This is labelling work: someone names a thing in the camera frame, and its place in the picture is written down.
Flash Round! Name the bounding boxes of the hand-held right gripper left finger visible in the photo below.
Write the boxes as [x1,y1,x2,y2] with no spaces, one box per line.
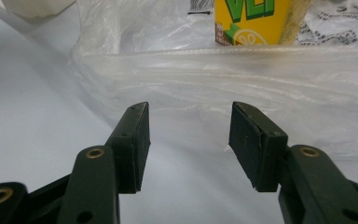
[104,101,152,194]

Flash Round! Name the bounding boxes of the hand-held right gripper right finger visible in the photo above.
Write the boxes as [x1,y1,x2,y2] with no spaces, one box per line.
[228,101,289,193]

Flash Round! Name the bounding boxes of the clear plastic bag smiley print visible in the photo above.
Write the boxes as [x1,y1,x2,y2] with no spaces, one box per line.
[68,0,358,166]

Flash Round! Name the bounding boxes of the yellow drink carton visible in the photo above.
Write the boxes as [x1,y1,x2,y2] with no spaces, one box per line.
[213,0,311,47]

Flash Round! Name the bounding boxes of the white plastic bin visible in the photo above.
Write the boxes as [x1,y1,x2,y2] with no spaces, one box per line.
[1,0,77,19]

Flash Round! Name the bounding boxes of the white table cover sheet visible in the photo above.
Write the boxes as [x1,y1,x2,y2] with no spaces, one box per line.
[0,0,358,224]

